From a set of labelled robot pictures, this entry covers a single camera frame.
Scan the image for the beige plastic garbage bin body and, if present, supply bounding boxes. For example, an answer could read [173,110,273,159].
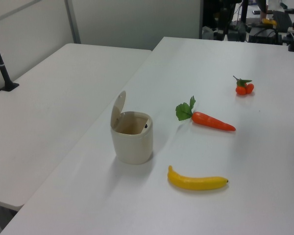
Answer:
[110,111,154,165]

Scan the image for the yellow toy banana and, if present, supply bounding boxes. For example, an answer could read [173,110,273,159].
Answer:
[167,165,229,191]

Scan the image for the orange toy carrot green leaves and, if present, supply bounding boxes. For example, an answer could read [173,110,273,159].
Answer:
[175,95,236,132]

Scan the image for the grey partition post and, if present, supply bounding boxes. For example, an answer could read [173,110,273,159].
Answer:
[64,0,82,45]

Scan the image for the black equipment box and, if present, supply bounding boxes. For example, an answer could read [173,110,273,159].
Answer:
[248,26,278,45]

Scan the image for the white side table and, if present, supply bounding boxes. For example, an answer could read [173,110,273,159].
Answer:
[0,43,153,212]

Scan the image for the black pole with square base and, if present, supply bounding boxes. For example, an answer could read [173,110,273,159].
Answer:
[0,24,20,92]

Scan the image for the thin black upright pole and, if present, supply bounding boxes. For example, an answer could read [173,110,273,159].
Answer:
[240,0,249,41]

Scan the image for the beige hinged bin lid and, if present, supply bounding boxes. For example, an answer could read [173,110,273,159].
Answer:
[110,90,127,130]

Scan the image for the orange toy tangerine cluster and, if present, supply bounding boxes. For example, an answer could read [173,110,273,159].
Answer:
[233,75,255,96]

